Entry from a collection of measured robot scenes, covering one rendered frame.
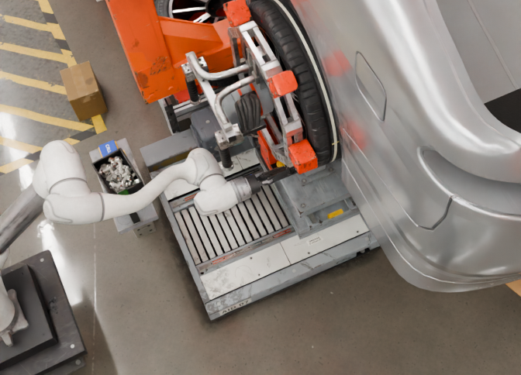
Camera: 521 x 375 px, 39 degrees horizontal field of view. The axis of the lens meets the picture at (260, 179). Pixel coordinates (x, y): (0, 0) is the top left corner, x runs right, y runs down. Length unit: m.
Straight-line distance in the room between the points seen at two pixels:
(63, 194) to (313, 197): 1.18
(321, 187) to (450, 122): 1.58
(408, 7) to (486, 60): 0.97
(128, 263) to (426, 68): 2.04
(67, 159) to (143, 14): 0.65
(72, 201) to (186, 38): 0.92
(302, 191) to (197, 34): 0.82
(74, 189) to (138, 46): 0.72
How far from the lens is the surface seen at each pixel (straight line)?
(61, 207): 2.48
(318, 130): 2.49
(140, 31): 2.90
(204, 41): 3.09
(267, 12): 2.56
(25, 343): 3.03
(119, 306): 3.36
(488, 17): 2.82
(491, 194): 1.87
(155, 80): 3.12
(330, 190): 3.22
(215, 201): 2.71
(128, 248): 3.47
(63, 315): 3.08
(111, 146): 3.19
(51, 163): 2.57
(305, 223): 3.23
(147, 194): 2.62
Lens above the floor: 3.01
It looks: 59 degrees down
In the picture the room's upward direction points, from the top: 10 degrees counter-clockwise
